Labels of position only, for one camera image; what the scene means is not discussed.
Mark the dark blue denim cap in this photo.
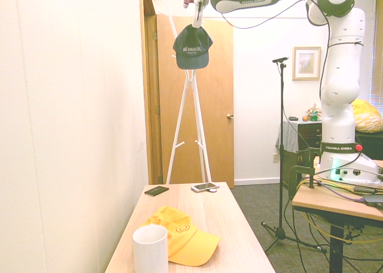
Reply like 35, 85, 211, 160
172, 23, 214, 71

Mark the yellow smiley cap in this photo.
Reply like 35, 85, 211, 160
138, 205, 221, 268

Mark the white coat rack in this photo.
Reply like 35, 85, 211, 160
163, 0, 214, 185

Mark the wooden door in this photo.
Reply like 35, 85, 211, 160
156, 13, 235, 186

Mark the grey cloth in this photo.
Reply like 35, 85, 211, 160
275, 120, 300, 153

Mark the black tripod stand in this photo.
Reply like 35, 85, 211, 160
260, 62, 329, 254

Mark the dark wood dresser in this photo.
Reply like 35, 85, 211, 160
282, 121, 383, 180

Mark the white smartphone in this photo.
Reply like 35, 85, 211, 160
190, 182, 220, 193

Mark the black wallet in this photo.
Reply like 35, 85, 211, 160
144, 186, 171, 198

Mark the black C-clamp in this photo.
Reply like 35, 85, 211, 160
288, 146, 321, 200

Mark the window blind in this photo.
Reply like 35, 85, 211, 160
369, 8, 383, 114

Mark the yellow patterned bag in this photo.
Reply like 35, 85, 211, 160
351, 99, 383, 134

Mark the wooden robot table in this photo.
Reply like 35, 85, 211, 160
291, 157, 383, 273

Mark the white cup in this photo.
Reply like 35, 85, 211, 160
132, 225, 169, 273

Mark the black flat device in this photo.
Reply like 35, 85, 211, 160
363, 194, 383, 207

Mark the wooden door frame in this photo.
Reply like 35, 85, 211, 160
138, 0, 165, 186

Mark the framed wall picture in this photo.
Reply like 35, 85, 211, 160
291, 45, 322, 82

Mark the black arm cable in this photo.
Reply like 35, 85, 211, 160
220, 0, 365, 87

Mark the purple cable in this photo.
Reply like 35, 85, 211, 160
316, 179, 369, 202

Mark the yellow cable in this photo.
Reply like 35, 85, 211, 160
294, 175, 383, 248

